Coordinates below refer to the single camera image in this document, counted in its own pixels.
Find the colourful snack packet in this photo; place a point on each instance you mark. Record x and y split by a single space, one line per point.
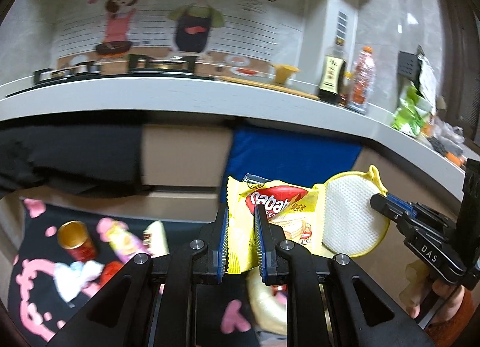
123 242

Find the white tissue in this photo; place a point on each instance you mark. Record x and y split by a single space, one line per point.
77 279

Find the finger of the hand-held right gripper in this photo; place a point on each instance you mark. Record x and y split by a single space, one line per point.
386 206
423 210

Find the person's right hand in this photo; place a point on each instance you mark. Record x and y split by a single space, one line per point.
448 304

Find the yellow wafer packet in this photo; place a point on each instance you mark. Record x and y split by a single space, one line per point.
240 200

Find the black tablecloth with pink print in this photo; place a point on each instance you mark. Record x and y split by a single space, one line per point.
172 225

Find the yellow cup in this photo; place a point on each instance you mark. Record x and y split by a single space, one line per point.
285 73

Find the white printed packet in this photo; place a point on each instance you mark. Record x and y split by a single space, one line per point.
155 238

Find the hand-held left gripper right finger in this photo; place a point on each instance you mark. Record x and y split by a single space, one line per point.
260 242

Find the white vented column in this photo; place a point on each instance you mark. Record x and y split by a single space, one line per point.
330 24

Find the black utensil holder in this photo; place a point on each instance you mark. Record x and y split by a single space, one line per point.
407 65

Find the white kitchen counter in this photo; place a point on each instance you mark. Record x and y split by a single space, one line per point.
187 93

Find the black gas stove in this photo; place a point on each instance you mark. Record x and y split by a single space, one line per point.
161 65

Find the soy sauce bottle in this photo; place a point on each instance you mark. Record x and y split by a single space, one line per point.
332 77

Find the red paper cup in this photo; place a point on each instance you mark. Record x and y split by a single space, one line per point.
80 247

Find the orange drink bottle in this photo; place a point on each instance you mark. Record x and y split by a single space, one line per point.
362 80

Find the round yellow-rimmed scrubber pad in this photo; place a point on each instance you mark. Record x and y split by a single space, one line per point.
348 212

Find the wooden cutting board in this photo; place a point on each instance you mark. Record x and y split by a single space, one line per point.
262 84

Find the black hanging cloth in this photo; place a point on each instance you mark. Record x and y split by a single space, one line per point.
75 155

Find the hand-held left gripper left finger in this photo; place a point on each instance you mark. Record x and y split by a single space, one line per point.
224 242

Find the small sauce bottle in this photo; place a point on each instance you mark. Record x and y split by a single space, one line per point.
347 88

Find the blue towel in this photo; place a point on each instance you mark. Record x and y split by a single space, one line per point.
292 155

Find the green plastic bag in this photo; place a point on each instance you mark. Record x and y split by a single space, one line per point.
408 114

